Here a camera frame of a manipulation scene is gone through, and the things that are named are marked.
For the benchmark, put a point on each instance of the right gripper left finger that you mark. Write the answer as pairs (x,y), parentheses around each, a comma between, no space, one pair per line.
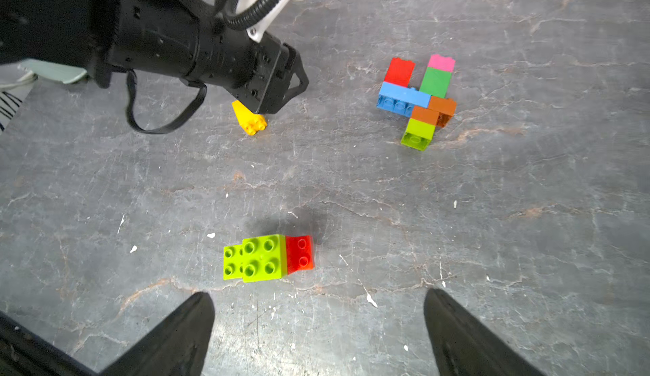
(177,346)

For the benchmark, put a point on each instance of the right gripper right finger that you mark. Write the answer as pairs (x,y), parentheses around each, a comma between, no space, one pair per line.
(462,345)

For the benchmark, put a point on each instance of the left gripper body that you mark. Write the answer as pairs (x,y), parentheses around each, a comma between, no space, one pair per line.
(182,39)

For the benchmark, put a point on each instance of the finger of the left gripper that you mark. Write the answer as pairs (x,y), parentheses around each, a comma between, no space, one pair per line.
(290,78)

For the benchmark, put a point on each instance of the yellow lego brick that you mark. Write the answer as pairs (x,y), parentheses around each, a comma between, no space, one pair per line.
(251,123)

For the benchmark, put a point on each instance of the blue lego brick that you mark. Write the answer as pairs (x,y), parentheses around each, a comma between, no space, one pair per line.
(401,100)

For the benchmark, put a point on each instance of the lime green lego brick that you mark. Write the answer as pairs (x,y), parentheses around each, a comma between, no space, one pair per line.
(264,258)

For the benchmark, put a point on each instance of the small red lego brick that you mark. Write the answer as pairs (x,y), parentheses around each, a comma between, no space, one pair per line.
(299,254)

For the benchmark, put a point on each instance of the orange lego brick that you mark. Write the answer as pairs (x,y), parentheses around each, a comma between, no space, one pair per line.
(438,112)

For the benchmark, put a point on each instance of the long green lego brick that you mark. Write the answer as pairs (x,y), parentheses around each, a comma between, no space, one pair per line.
(232,259)

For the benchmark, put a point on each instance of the pink lego brick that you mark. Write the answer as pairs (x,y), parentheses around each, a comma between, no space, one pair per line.
(441,63)

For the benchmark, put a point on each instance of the dark green lego brick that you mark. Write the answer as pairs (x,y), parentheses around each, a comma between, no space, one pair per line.
(436,82)

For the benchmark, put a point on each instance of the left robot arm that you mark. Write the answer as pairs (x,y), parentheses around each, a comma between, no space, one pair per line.
(79,33)

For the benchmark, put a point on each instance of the small green lego brick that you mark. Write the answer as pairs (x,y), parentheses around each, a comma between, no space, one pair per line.
(418,135)

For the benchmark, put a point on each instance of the mint green toaster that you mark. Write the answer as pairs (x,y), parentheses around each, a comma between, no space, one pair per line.
(55,72)

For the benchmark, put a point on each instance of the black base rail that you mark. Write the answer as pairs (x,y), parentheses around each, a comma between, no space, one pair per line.
(25,353)

